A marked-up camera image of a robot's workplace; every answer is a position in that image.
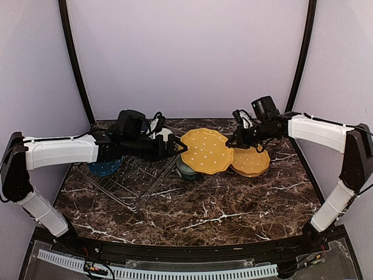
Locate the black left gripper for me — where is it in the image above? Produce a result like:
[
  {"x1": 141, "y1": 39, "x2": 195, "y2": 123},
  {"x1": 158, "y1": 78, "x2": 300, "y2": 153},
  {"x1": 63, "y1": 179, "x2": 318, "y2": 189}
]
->
[{"x1": 123, "y1": 133, "x2": 188, "y2": 163}]

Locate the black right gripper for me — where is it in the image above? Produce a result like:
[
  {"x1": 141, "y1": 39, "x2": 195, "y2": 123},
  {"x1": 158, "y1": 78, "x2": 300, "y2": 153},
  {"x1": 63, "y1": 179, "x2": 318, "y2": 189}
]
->
[{"x1": 226, "y1": 120, "x2": 276, "y2": 149}]

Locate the white ribbed ceramic mug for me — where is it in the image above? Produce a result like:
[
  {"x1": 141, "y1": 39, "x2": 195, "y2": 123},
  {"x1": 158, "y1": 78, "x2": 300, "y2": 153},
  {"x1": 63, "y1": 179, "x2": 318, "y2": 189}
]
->
[{"x1": 150, "y1": 128, "x2": 173, "y2": 142}]

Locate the yellow polka dot plate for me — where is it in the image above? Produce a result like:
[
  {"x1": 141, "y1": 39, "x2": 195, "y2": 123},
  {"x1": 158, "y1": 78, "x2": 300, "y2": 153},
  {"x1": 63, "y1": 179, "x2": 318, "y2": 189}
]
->
[{"x1": 181, "y1": 128, "x2": 234, "y2": 174}]

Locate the green ribbed ceramic bowl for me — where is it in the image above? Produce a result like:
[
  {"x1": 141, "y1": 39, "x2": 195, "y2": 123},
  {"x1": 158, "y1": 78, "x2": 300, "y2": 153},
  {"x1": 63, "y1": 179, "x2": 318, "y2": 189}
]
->
[{"x1": 176, "y1": 156, "x2": 202, "y2": 181}]

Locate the blue polka dot plate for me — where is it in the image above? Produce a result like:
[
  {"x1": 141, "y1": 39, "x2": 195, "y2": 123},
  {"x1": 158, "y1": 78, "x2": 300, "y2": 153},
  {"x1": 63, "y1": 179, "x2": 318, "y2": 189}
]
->
[{"x1": 86, "y1": 156, "x2": 125, "y2": 177}]

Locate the dark blue ceramic mug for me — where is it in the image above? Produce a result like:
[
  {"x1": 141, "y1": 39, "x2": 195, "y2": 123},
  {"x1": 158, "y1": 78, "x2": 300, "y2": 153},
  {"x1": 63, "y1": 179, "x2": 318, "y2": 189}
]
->
[{"x1": 141, "y1": 122, "x2": 150, "y2": 133}]

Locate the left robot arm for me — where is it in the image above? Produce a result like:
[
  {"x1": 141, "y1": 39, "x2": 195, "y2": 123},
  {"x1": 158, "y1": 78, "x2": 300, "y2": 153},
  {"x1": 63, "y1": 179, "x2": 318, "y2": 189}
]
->
[{"x1": 1, "y1": 129, "x2": 189, "y2": 254}]

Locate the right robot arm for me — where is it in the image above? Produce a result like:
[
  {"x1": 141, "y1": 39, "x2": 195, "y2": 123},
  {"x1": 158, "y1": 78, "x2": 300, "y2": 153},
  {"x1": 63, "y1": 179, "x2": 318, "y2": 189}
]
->
[{"x1": 234, "y1": 96, "x2": 372, "y2": 253}]

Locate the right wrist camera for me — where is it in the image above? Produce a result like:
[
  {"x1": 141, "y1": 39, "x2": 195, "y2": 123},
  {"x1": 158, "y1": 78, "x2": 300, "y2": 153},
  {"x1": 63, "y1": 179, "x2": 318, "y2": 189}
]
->
[{"x1": 233, "y1": 109, "x2": 253, "y2": 129}]

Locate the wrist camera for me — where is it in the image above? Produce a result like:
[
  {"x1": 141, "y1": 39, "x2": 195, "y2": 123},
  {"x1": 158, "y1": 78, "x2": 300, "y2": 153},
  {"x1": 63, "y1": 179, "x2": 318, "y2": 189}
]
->
[
  {"x1": 233, "y1": 109, "x2": 253, "y2": 129},
  {"x1": 114, "y1": 110, "x2": 166, "y2": 140}
]

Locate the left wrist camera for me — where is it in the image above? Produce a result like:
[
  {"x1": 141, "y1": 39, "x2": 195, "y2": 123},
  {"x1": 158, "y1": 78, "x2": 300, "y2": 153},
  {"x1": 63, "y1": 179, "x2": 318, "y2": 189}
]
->
[{"x1": 114, "y1": 110, "x2": 166, "y2": 140}]

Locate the wire dish rack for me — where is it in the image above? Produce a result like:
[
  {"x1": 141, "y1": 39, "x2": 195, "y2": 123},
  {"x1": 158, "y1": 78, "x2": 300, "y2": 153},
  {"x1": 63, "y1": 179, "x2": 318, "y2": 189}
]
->
[{"x1": 75, "y1": 155, "x2": 178, "y2": 213}]

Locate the black aluminium front rail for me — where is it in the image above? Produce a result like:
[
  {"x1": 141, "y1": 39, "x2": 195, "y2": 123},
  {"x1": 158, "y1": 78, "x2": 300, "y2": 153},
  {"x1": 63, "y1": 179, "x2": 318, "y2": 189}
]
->
[{"x1": 31, "y1": 224, "x2": 347, "y2": 266}]

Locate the white slotted cable duct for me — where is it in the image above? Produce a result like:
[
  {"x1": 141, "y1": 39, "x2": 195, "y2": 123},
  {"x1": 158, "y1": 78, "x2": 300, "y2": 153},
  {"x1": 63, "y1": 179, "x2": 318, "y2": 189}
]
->
[{"x1": 37, "y1": 249, "x2": 278, "y2": 279}]

